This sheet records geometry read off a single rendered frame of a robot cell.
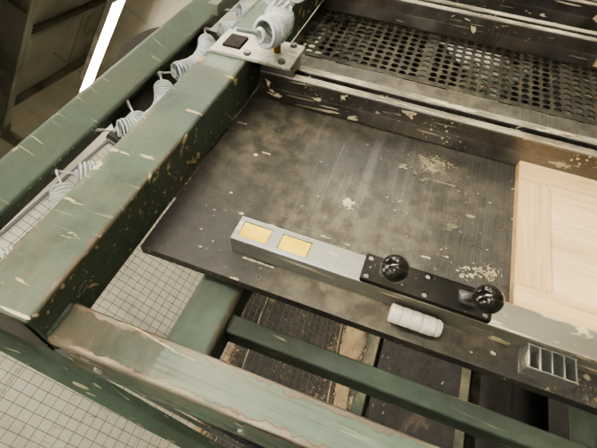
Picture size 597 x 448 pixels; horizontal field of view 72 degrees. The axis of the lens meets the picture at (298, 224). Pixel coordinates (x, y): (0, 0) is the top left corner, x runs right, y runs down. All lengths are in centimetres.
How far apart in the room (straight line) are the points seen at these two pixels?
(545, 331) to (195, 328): 53
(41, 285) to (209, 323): 24
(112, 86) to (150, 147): 67
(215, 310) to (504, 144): 66
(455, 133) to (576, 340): 46
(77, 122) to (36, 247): 69
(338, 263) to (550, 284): 35
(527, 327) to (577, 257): 21
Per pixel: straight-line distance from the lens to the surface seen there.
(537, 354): 72
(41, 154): 126
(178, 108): 85
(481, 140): 96
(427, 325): 66
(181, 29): 168
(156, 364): 60
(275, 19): 89
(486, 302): 56
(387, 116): 95
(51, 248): 68
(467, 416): 72
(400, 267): 54
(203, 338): 69
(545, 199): 93
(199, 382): 58
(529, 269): 80
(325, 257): 67
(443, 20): 138
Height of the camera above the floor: 182
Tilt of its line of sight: 16 degrees down
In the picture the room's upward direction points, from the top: 53 degrees counter-clockwise
